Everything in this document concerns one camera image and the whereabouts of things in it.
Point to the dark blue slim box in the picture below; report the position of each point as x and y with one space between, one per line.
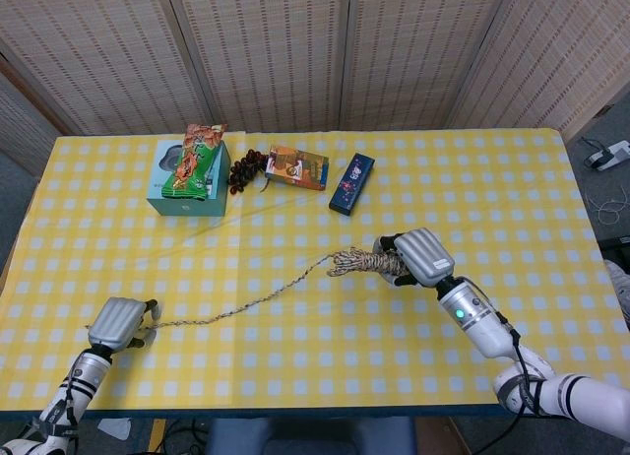
352 184

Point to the blue chair seat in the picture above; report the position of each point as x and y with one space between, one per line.
305 437

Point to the white paper scrap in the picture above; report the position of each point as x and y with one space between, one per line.
114 428

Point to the white black floor device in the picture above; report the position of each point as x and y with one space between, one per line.
610 155

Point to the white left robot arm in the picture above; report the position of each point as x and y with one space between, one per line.
83 376

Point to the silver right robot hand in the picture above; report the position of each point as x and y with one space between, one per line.
425 258

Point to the teal cardboard box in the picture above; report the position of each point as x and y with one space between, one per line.
189 208

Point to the dark red grape bunch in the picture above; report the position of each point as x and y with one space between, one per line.
243 172

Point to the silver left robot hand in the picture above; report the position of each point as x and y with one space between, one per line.
115 322

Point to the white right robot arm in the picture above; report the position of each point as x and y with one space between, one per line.
485 332

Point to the green snack bag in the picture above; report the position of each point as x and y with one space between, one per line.
193 162

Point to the yellow checked tablecloth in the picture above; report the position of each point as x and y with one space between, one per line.
315 356

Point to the woven folding screen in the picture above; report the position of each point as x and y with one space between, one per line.
275 51

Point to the orange colourful carton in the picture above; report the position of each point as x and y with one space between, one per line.
297 169

